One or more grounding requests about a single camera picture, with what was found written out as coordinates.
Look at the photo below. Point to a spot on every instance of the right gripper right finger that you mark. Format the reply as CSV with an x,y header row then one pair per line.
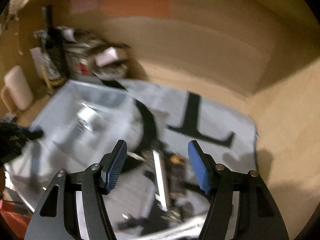
x,y
204,167

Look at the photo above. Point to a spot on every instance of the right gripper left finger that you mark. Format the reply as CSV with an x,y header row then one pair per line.
x,y
112,164

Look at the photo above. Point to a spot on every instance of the clear plastic storage box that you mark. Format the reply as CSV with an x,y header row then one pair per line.
x,y
119,119

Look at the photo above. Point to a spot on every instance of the silver metal cylinder tool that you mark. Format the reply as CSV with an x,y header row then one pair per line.
x,y
161,181

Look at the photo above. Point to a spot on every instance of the white charger plug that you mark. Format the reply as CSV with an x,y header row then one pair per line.
x,y
88,118

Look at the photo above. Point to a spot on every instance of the grey mat with black letters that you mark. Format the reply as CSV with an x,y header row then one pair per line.
x,y
68,202

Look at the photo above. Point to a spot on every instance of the pink insulated mug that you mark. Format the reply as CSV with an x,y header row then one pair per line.
x,y
16,93

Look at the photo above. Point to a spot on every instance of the white bowl of stones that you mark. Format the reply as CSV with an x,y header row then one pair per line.
x,y
111,72

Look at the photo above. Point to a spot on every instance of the dark wine bottle elephant label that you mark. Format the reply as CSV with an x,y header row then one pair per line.
x,y
54,53

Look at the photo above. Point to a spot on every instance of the stack of books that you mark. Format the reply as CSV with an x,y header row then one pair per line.
x,y
80,47

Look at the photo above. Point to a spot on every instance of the pink sticky note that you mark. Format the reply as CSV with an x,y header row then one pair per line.
x,y
80,6

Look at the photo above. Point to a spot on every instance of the orange sticky note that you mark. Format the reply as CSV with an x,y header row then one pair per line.
x,y
135,8

